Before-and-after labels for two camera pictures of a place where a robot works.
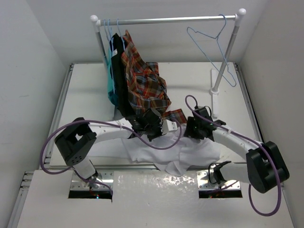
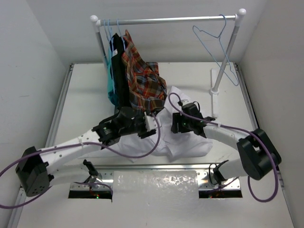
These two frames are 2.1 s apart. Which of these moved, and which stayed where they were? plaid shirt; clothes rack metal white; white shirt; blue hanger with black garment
Moved: white shirt
Stayed: clothes rack metal white; blue hanger with black garment; plaid shirt
